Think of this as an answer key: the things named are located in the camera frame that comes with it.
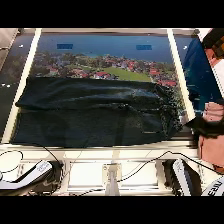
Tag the checked shirt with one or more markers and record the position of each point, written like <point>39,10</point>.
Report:
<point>215,40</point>

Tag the blue jeans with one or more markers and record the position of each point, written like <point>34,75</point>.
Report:
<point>93,113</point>

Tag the silver frame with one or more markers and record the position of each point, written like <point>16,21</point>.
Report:
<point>113,155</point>

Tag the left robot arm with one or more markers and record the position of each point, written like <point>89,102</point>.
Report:
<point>26,178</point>

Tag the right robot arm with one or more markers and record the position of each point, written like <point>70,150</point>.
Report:
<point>186,178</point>

